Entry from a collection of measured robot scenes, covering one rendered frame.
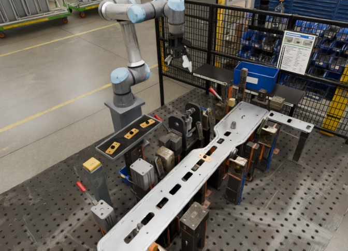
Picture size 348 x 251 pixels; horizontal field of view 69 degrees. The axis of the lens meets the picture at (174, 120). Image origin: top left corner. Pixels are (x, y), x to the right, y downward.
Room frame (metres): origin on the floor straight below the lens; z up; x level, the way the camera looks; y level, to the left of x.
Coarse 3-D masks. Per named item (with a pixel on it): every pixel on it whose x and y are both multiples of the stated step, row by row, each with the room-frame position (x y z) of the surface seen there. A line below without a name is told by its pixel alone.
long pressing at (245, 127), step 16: (240, 112) 1.45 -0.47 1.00; (256, 112) 1.44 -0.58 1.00; (224, 128) 1.28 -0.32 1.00; (240, 128) 1.27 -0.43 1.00; (208, 144) 1.13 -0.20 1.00; (224, 144) 1.13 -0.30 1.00; (192, 160) 1.01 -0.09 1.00; (176, 176) 0.90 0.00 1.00; (192, 176) 0.89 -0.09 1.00; (208, 176) 0.89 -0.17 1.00; (160, 192) 0.80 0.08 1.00; (176, 192) 0.80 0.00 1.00; (192, 192) 0.79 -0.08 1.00; (144, 208) 0.71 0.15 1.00; (176, 208) 0.71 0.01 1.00; (128, 224) 0.63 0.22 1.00; (160, 224) 0.63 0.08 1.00; (112, 240) 0.56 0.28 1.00; (144, 240) 0.56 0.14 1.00
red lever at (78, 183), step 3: (78, 183) 0.77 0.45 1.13; (78, 186) 0.76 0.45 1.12; (81, 186) 0.76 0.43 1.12; (81, 189) 0.75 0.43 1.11; (84, 189) 0.75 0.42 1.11; (84, 192) 0.74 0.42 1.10; (87, 192) 0.74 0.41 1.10; (87, 195) 0.73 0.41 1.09; (90, 195) 0.73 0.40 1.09; (90, 198) 0.72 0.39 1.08; (93, 201) 0.71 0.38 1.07; (96, 201) 0.71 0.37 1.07; (93, 204) 0.70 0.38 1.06; (96, 204) 0.70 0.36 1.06
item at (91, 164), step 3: (90, 159) 0.89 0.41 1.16; (93, 159) 0.89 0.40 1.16; (87, 162) 0.87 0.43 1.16; (90, 162) 0.87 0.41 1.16; (93, 162) 0.87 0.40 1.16; (96, 162) 0.87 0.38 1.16; (99, 162) 0.87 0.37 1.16; (84, 165) 0.85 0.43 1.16; (87, 165) 0.85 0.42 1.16; (90, 165) 0.85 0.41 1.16; (93, 165) 0.85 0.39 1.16; (96, 165) 0.85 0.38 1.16; (87, 168) 0.84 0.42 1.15; (90, 168) 0.83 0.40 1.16; (93, 168) 0.83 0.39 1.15
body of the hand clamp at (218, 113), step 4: (216, 104) 1.49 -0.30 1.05; (220, 104) 1.49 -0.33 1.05; (216, 108) 1.48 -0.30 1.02; (220, 108) 1.46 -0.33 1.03; (224, 108) 1.46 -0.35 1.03; (216, 112) 1.48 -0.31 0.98; (220, 112) 1.46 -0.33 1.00; (224, 112) 1.46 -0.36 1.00; (216, 116) 1.48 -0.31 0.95; (220, 116) 1.46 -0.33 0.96; (216, 120) 1.48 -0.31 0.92; (220, 120) 1.46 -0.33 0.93
